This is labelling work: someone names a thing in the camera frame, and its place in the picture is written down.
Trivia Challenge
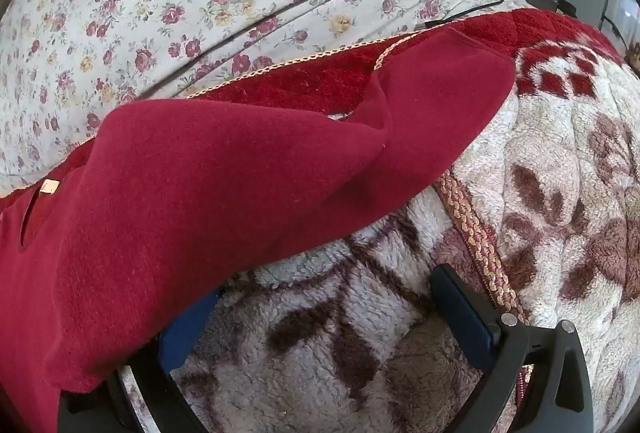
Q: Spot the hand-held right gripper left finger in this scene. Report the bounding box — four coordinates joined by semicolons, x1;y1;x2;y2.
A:
57;289;223;433

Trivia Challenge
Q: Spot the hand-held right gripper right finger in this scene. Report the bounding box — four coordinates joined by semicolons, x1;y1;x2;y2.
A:
429;264;595;433

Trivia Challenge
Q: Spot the dark red sweater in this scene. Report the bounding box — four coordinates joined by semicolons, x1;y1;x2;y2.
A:
0;27;516;433

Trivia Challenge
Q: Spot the red and cream plush blanket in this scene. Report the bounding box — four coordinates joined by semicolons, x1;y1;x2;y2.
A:
0;10;640;433

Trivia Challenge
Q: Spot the floral bed sheet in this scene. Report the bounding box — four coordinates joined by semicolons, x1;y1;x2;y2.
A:
0;0;533;196

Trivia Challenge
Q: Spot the black cable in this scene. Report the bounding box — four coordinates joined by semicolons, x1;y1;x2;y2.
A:
425;0;531;26

